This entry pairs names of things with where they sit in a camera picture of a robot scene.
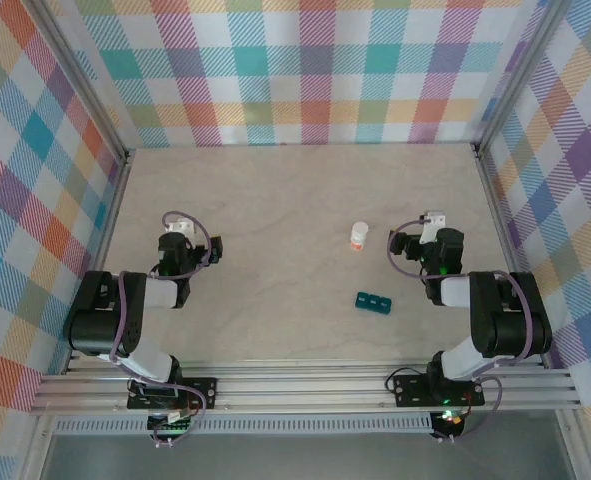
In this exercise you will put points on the aluminium frame post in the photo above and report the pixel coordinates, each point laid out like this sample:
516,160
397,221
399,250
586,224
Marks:
82,82
520,75

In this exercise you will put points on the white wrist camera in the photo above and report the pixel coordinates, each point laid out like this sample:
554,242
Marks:
434,222
181,226

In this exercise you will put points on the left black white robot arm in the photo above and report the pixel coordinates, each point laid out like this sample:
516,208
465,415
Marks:
95,320

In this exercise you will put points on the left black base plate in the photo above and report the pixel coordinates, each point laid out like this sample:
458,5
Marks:
202,392

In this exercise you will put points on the left control board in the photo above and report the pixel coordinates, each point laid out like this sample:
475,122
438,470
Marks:
170,427

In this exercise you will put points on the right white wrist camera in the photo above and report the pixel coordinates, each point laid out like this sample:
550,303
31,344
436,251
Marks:
434,222

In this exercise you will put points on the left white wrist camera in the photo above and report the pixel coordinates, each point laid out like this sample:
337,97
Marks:
181,226

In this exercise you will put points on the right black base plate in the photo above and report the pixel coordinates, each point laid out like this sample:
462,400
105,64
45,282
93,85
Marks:
410,392

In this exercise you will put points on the white pill bottle orange label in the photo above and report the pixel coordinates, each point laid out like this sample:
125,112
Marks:
359,237

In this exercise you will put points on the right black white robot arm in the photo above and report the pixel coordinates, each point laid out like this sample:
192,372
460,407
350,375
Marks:
515,330

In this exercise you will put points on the teal pill organizer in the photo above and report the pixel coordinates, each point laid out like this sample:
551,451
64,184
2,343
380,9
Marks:
373,303

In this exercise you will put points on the aluminium frame leg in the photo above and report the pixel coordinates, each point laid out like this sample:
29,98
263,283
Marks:
575,450
37,450

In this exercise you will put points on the control board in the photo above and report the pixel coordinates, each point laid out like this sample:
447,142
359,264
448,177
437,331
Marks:
452,420
170,427

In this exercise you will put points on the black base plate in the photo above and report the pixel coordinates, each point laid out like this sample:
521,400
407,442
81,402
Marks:
410,392
202,392

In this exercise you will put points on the right control board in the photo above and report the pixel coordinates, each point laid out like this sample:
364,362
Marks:
452,420

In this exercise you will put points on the aluminium mounting rail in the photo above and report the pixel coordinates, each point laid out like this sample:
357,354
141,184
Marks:
300,385

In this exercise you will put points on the aluminium side rail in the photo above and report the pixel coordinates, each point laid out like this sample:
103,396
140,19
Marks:
102,250

